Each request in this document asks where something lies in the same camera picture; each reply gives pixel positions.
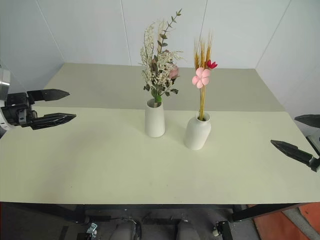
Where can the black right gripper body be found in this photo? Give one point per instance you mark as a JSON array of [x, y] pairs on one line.
[[316, 163]]

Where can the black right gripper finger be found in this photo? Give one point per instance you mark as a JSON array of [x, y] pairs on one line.
[[291, 149], [309, 120]]

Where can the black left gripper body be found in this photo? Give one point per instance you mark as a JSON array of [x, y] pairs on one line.
[[17, 110]]

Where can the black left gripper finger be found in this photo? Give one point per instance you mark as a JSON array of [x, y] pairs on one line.
[[53, 120], [50, 94]]

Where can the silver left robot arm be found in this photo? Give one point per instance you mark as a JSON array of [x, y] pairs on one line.
[[3, 80]]

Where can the white dried flower bouquet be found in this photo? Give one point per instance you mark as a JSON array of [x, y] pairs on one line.
[[160, 65]]

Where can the wheat bouquet with pink flower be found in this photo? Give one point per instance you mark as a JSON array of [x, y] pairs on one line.
[[203, 75]]

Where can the white bottle-shaped vase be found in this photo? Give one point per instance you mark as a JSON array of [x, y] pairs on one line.
[[197, 132]]

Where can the white tapered vase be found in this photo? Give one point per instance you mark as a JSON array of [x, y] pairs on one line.
[[155, 120]]

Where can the table caster wheel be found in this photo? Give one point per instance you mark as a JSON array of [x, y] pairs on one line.
[[220, 228], [92, 230]]

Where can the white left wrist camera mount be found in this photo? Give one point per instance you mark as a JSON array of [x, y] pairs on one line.
[[3, 123]]

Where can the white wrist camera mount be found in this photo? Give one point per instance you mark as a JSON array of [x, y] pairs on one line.
[[3, 123], [314, 142]]

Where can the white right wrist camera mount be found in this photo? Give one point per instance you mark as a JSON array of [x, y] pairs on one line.
[[314, 142]]

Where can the black table frame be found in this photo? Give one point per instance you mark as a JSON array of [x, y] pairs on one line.
[[160, 207]]

